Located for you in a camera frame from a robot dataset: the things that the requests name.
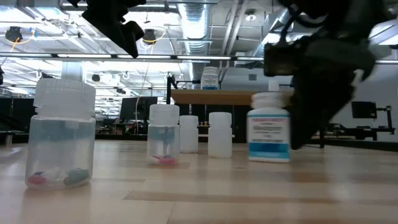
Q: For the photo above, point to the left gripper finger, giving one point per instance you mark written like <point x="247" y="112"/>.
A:
<point x="124" y="40"/>
<point x="135" y="29"/>

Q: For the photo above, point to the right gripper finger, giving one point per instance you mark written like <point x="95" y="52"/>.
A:
<point x="320" y="109"/>

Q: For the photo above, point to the white melatonin bottle blue label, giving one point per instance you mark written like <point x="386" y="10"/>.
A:
<point x="210" y="81"/>
<point x="267" y="130"/>

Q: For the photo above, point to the small opaque white bottle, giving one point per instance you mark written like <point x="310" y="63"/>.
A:
<point x="189" y="133"/>
<point x="220" y="133"/>

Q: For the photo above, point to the clear bottle pink teal capsules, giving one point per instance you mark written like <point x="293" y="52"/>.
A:
<point x="60" y="140"/>

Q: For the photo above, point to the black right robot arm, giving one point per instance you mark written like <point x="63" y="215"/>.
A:
<point x="342" y="12"/>

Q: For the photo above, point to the dark monitor on arm mount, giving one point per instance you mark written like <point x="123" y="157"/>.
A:
<point x="363" y="109"/>

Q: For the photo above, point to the long ceiling light strip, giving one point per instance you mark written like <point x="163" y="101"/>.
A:
<point x="93" y="56"/>

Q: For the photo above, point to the black background workbench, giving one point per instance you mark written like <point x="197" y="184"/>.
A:
<point x="357" y="132"/>

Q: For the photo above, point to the small translucent white bottle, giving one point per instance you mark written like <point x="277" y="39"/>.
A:
<point x="274" y="86"/>

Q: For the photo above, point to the dark background monitor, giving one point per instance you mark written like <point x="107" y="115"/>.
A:
<point x="130" y="109"/>

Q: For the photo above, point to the black room partition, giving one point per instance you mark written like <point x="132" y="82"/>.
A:
<point x="15" y="115"/>

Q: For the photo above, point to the black aluminium rig frame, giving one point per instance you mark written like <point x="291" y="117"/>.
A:
<point x="357" y="144"/>

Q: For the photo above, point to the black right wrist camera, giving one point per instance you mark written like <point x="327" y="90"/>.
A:
<point x="283" y="59"/>

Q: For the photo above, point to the silver ceiling air duct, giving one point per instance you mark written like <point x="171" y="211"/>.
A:
<point x="196" y="25"/>

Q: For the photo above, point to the wooden shelf black metal frame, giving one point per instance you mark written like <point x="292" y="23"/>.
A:
<point x="214" y="97"/>

